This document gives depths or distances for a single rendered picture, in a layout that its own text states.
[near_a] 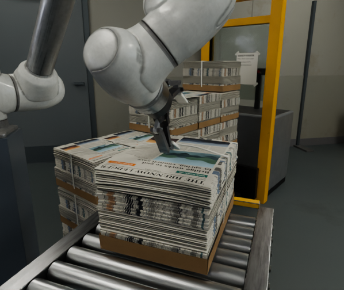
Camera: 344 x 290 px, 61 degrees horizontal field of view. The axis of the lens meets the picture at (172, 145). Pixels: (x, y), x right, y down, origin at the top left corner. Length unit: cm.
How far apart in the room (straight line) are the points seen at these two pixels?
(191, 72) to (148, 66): 188
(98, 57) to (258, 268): 59
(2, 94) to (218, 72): 148
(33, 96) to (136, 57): 87
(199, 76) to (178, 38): 183
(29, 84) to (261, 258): 102
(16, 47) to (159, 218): 354
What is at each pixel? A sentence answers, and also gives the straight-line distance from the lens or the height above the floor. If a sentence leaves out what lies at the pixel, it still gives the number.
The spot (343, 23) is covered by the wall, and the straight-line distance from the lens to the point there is 526.
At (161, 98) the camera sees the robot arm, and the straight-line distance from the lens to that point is 60.
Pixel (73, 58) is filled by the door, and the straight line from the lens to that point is 392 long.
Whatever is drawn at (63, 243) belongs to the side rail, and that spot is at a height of 80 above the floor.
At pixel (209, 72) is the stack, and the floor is 120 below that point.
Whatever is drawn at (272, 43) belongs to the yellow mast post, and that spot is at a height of 143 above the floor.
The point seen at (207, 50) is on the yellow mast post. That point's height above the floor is 139.
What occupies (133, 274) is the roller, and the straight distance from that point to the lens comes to 76.
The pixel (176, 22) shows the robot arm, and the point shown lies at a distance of 51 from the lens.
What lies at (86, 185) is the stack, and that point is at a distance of 151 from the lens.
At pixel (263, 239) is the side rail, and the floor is 80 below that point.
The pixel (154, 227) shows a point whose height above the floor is 90.
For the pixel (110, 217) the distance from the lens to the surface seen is 76.
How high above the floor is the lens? 127
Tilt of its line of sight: 16 degrees down
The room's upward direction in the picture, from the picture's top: straight up
